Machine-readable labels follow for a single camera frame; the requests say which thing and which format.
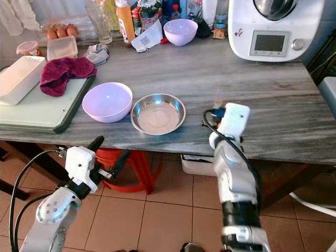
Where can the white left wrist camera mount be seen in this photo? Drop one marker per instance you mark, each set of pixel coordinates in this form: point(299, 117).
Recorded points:
point(81, 163)

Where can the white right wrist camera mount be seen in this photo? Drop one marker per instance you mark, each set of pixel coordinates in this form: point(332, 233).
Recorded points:
point(233, 119)

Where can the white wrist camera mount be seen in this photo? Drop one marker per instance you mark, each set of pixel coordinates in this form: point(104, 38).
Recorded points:
point(233, 119)
point(81, 163)

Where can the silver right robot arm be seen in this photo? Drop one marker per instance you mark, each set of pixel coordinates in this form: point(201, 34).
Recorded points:
point(236, 178)

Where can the black crumpled bag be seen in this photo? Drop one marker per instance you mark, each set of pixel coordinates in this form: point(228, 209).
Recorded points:
point(202, 29)

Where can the lilac plastic bowl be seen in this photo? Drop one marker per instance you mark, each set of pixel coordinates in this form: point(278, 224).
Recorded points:
point(106, 102)
point(180, 31)

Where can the white plastic storage box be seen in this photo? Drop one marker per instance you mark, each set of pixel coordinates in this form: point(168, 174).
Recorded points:
point(197, 165)

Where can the orange juice bottle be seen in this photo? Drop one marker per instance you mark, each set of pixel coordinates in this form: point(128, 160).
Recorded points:
point(126, 26)

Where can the white packet with code print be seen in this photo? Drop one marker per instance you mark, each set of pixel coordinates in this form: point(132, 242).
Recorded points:
point(147, 39)

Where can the colourful snack bag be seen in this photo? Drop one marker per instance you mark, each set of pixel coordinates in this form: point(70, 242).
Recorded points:
point(147, 10)

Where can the white kitchen cooking machine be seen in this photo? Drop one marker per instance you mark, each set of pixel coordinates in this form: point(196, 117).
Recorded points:
point(289, 26)

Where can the clear water bottle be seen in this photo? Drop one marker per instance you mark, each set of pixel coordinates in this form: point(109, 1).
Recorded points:
point(222, 13)

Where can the long white plastic container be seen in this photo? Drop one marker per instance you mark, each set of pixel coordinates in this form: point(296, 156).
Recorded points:
point(21, 79)

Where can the red plastic stool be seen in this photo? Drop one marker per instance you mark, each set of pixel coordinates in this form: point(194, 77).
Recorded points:
point(139, 173)

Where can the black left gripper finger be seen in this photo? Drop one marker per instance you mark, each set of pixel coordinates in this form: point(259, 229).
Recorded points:
point(95, 143)
point(119, 160)

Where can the clear square plastic container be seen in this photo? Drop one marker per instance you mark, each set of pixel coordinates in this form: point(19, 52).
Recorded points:
point(62, 50)

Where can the brown egg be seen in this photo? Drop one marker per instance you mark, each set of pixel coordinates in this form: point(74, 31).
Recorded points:
point(62, 31)
point(51, 33)
point(72, 30)

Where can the stainless steel bowl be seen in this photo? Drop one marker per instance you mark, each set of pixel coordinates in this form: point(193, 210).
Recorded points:
point(157, 115)

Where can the small brown box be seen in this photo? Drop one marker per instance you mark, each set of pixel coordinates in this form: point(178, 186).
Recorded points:
point(218, 32)

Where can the magenta terry towel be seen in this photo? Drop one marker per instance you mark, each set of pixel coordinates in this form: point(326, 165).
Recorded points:
point(63, 71)

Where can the dark robot foot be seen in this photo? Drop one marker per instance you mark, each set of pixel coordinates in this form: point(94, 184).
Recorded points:
point(191, 248)

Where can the dark wooden table leg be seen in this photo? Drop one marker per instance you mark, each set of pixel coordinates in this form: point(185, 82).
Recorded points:
point(5, 152)

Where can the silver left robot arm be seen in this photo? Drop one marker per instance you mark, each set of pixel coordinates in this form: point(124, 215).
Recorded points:
point(55, 215)

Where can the clear drinking glass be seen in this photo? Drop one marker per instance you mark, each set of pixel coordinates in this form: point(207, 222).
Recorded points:
point(100, 26)

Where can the white cutting board green rim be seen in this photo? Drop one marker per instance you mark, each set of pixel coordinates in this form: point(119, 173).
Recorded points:
point(42, 113)

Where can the grey crumpled cloth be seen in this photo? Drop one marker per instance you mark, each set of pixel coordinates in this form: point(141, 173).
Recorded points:
point(98, 54)

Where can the small round pink-lidded tub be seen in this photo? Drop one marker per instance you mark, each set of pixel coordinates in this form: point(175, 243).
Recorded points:
point(27, 48)

